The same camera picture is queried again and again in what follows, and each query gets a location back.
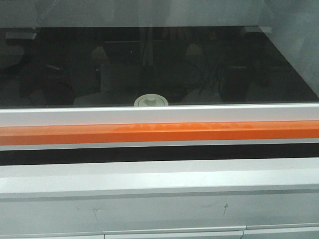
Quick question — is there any white fume hood base cabinet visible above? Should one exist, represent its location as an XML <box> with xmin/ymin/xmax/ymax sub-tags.
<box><xmin>0</xmin><ymin>157</ymin><xmax>319</xmax><ymax>239</ymax></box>

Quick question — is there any glass jar with white lid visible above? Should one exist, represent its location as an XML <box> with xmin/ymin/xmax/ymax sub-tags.
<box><xmin>134</xmin><ymin>94</ymin><xmax>168</xmax><ymax>107</ymax></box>

